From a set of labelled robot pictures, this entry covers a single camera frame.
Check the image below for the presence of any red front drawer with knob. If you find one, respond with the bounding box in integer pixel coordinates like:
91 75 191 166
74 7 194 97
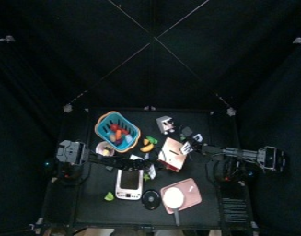
158 159 183 173

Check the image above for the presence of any wooden box housing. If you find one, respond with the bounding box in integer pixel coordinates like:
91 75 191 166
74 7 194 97
158 136 190 173

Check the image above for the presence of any white toy carton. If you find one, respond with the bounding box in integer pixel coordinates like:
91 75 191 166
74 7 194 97
147 164 158 181

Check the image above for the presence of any yellow toy banana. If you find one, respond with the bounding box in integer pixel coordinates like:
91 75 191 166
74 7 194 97
139 143 155 153

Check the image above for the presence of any small grey block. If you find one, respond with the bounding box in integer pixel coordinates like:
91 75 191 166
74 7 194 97
180 125 195 138

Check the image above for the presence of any white toy tablet device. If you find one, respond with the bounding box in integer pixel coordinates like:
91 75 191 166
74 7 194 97
115 168 146 201

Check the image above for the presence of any grey white toy toaster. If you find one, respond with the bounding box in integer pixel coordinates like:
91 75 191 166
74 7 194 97
155 115 178 136

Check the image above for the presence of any small round bowl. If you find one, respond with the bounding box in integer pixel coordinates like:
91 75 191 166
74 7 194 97
95 140 118 158

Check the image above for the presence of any white bowl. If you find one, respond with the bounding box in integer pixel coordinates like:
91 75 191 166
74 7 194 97
162 186 187 227

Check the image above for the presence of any green toy wedge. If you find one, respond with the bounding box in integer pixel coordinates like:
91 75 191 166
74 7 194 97
103 191 116 202

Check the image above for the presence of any black lid with grey knob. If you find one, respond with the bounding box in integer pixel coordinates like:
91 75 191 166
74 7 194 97
140 189 163 211

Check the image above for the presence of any teal basket with orange rim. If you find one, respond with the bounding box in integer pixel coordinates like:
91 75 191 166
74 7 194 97
94 110 143 154

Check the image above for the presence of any pink cutting board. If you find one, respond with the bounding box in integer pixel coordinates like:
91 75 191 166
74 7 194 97
159 177 203 216

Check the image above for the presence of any black ribbed plate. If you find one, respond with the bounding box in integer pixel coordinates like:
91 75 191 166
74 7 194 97
220 196 251 223

